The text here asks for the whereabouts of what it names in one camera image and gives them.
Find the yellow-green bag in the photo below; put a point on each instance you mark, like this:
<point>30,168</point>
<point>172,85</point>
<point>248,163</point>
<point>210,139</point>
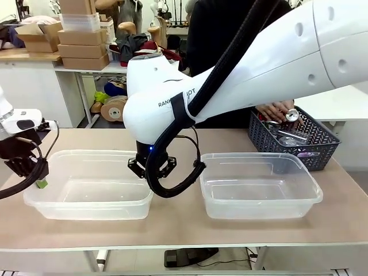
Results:
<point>101,97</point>

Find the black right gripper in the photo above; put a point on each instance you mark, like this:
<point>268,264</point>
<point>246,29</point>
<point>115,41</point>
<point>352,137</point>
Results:
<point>143,152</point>

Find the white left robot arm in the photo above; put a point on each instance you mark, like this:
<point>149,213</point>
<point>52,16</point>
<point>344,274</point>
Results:
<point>11,120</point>

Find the brown tape spool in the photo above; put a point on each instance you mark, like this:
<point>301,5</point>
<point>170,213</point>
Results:
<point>113,110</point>

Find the dark red cloth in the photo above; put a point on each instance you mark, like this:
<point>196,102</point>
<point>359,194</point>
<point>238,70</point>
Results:
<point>169,53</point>

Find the person's right hand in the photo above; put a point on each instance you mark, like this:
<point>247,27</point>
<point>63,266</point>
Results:
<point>267,110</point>

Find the person's left hand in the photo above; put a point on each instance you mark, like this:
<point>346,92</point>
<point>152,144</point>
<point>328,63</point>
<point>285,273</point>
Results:
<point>299,107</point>

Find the tall cardboard box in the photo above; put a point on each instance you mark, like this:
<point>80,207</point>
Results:
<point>77,6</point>

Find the blue rounded item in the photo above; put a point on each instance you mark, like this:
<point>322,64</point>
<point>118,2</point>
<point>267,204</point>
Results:
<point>115,89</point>

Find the white table frame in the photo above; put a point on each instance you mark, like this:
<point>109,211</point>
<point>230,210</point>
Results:
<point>93,258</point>

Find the silver-ended drink can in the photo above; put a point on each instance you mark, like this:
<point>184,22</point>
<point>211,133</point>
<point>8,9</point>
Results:
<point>291,115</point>

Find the black foot pedal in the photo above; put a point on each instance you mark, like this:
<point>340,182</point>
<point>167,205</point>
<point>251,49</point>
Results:
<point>189,256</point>

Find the dark grey woven basket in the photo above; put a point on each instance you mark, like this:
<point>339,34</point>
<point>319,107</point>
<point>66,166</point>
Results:
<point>316,143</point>

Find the white background table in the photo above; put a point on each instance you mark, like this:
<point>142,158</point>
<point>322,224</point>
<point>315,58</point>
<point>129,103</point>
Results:
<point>95,69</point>

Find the clear plastic packaging tray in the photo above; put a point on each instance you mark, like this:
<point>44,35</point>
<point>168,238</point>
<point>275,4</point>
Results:
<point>290,135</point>

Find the white side table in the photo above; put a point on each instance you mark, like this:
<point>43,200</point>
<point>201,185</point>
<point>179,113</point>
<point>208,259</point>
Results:
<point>339,100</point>

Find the stack of clear plastic tubs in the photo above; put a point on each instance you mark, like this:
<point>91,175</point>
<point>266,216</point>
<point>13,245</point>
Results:
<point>82,23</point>

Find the clear plastic container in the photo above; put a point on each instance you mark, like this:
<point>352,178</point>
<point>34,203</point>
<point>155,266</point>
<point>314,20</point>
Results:
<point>86,187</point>
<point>258,184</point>

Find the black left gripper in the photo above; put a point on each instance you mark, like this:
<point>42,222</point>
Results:
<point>14,145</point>

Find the pink cloth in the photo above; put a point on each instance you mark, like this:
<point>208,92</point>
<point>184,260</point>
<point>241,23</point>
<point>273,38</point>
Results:
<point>40,20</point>

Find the closed cardboard box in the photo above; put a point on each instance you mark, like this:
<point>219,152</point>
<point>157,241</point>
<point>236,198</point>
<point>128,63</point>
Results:
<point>82,36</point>
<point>82,51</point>
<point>84,62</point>

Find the open cardboard box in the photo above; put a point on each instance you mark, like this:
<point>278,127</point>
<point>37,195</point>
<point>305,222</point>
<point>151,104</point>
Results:
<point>37,40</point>

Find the dark grey clothes pile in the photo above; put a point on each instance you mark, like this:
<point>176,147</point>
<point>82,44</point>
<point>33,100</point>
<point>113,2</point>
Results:
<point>130,46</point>

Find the person in black top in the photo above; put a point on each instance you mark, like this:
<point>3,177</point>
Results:
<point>212,34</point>

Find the dark cloth heap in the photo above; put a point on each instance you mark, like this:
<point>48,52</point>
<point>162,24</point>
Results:
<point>11,37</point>

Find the wooden workbench top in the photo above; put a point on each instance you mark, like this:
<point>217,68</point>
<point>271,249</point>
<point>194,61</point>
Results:
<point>26,55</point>

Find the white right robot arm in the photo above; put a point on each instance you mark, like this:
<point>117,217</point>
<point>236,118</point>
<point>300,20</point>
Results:
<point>258,57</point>

